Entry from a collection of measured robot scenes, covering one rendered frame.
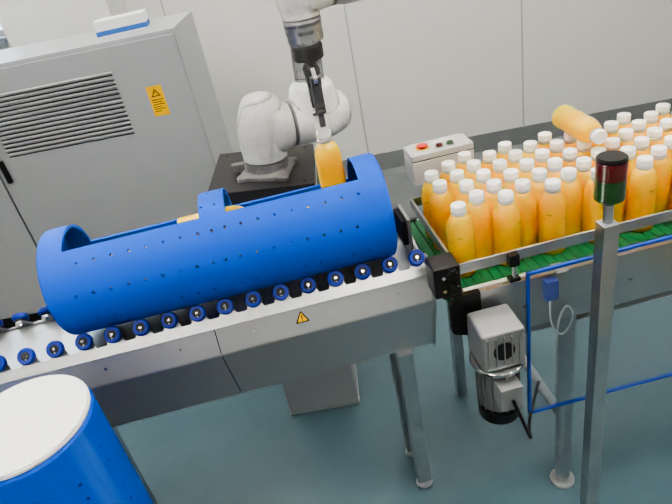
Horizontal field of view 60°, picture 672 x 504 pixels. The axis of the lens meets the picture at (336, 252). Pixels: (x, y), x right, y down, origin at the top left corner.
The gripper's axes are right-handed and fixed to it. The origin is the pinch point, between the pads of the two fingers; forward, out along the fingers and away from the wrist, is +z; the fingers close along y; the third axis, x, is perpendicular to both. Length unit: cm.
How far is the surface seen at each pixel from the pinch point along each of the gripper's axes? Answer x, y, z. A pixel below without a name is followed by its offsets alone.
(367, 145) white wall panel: 54, -255, 112
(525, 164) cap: 53, 6, 22
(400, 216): 16.1, 6.8, 28.2
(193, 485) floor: -74, -12, 134
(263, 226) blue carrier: -20.3, 17.5, 16.1
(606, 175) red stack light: 52, 44, 9
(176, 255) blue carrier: -42.3, 18.4, 17.9
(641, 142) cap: 84, 9, 22
